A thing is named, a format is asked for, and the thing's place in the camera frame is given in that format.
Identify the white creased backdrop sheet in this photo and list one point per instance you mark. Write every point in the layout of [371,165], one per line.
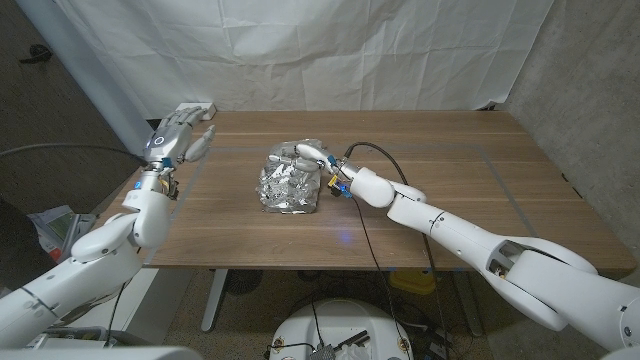
[310,55]

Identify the yellow plastic container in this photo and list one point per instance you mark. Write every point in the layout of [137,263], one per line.
[414,282]

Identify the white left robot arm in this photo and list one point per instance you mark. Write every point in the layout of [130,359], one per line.
[90,260]

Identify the white table leg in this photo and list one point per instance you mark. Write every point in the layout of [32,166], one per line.
[215,300]

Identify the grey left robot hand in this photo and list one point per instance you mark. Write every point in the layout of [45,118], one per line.
[167,140]

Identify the grey table leg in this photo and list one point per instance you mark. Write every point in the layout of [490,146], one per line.
[467,312]

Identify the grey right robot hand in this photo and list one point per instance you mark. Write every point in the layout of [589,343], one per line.
[312,152]

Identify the person in dark clothing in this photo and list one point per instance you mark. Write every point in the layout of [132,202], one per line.
[17,245]

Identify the crinkled aluminum foil sheet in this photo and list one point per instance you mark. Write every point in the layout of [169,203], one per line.
[287,192]

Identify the pile of boxes and papers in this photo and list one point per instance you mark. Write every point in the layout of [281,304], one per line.
[60,227]

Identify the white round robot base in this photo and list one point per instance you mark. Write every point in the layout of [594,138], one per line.
[345,325]

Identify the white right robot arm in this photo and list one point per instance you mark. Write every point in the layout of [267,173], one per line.
[500,250]

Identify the white power strip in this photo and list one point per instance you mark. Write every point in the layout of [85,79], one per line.
[209,109]

